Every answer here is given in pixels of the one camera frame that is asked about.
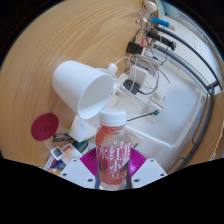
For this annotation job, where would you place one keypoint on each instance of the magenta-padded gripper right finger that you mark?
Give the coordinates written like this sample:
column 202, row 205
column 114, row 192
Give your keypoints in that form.
column 148, row 171

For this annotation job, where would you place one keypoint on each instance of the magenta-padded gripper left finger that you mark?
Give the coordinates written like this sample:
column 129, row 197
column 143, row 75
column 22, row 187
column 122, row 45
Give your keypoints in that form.
column 76, row 173

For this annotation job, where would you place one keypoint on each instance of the pink-labelled clear drink bottle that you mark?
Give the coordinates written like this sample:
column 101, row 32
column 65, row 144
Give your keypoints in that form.
column 113, row 160

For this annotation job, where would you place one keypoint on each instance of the small blue box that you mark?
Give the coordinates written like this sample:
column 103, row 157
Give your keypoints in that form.
column 56, row 164

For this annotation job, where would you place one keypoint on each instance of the small white desk clock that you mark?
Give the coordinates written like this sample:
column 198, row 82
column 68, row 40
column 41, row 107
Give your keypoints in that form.
column 57, row 152

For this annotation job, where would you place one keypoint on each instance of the black comb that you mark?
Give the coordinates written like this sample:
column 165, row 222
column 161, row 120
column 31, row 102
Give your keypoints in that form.
column 61, row 137

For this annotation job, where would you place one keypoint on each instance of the white tissue pack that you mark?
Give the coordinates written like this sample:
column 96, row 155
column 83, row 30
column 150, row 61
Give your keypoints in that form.
column 80, row 130

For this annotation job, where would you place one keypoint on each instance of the flat round red coaster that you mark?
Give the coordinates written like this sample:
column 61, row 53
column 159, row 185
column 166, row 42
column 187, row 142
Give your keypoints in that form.
column 44, row 126

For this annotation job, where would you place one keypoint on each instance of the white paper cup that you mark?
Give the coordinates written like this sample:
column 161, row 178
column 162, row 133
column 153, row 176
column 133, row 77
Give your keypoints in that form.
column 73, row 83

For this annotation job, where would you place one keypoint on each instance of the white power adapter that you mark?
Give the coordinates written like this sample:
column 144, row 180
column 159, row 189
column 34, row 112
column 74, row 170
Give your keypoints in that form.
column 137, row 76

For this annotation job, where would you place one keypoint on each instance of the black electric shaver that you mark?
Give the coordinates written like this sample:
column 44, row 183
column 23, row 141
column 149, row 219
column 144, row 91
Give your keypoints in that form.
column 160, row 39

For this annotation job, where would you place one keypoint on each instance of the small blue bottle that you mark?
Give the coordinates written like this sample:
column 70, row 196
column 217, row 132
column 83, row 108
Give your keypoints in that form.
column 160, row 22

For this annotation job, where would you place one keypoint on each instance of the grey metal desk frame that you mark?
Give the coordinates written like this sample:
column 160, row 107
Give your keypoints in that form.
column 203, row 123

